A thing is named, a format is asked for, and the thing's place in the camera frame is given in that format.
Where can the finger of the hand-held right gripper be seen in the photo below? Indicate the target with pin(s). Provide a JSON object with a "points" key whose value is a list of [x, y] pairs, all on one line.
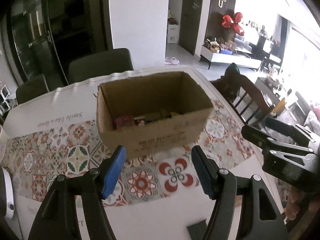
{"points": [[252, 133], [282, 172]]}

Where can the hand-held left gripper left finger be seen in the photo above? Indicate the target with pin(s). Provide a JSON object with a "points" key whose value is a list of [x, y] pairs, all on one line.
{"points": [[115, 172]]}

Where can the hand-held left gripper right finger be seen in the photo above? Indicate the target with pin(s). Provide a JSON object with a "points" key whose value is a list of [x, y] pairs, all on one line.
{"points": [[202, 172]]}

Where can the brown cardboard box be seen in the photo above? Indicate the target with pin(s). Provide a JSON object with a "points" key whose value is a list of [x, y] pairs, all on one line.
{"points": [[155, 137]]}

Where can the person's right hand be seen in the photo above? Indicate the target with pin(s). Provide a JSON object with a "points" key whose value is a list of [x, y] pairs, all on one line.
{"points": [[293, 202]]}

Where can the brown wooden chair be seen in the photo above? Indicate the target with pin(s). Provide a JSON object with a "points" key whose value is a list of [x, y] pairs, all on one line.
{"points": [[252, 97]]}

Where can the patterned table mat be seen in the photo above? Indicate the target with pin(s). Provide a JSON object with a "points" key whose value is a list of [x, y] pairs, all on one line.
{"points": [[75, 155]]}

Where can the red white snack box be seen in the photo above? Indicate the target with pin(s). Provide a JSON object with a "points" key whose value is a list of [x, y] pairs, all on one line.
{"points": [[140, 120]]}

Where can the dark green garment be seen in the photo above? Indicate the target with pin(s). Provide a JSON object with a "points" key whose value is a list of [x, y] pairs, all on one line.
{"points": [[233, 78]]}

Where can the dark green packet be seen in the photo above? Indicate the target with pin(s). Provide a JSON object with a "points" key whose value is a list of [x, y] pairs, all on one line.
{"points": [[197, 231]]}

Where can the yellow green snack packet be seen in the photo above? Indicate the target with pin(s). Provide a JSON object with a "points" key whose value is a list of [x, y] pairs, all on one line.
{"points": [[162, 115]]}

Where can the white low cabinet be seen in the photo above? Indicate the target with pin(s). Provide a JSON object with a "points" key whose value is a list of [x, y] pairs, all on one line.
{"points": [[230, 57]]}

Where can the pink floor item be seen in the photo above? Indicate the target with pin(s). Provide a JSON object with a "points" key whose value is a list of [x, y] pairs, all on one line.
{"points": [[171, 60]]}

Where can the dark grey chair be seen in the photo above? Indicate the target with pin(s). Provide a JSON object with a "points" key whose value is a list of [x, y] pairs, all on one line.
{"points": [[100, 63], [32, 90]]}

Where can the white rounded device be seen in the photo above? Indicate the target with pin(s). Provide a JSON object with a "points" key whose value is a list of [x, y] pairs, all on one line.
{"points": [[7, 195]]}

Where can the red flower balloon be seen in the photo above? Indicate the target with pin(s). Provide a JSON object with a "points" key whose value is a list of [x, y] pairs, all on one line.
{"points": [[232, 22]]}

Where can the white ribbed container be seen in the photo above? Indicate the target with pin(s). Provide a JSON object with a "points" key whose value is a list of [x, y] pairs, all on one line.
{"points": [[3, 142]]}

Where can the white storage box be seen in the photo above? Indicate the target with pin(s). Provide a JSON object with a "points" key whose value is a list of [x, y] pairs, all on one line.
{"points": [[172, 33]]}

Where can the dark room door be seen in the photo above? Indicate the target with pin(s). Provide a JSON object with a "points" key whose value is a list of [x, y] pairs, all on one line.
{"points": [[191, 17]]}

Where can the white shelf unit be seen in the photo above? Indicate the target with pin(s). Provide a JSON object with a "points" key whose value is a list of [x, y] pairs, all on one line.
{"points": [[6, 97]]}

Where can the dark glass sliding door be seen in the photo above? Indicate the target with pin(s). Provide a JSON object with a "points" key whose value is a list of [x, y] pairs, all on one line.
{"points": [[55, 30]]}

